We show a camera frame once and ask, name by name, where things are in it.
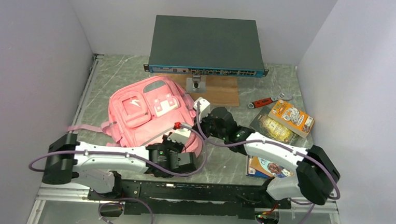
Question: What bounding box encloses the aluminium frame rail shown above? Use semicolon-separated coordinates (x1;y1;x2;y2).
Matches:
69;54;104;143

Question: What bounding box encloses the red handled adjustable wrench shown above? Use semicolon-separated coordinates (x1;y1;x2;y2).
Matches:
248;93;293;109

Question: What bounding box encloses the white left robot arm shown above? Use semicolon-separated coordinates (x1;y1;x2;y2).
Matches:
42;133;197;200

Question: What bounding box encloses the dark grey network switch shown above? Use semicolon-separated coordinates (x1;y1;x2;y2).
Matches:
144;15;268;78

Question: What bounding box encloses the orange paperback book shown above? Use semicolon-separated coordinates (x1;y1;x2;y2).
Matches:
268;100;315;138

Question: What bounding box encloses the brown wooden board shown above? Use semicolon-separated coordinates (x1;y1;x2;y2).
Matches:
165;74;239;107

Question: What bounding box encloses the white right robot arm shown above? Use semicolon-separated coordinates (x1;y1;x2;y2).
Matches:
194;103;341;207

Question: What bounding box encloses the grey metal switch stand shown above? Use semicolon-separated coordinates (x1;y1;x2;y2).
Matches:
186;75;206;93

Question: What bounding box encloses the dark glossy book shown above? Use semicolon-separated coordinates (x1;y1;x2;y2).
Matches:
249;106;301;145

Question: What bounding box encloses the blue orange book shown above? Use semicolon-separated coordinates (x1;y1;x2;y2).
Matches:
246;156;274;178

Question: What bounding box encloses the tan cover Othello book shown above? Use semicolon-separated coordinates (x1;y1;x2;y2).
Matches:
258;157;294;178

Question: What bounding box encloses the pink school backpack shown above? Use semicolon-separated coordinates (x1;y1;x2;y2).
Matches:
68;76;196;147

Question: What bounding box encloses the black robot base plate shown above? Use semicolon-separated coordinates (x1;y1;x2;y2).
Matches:
87;179;291;220

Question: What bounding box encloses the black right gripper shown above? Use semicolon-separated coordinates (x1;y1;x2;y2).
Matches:
191;109;229;141

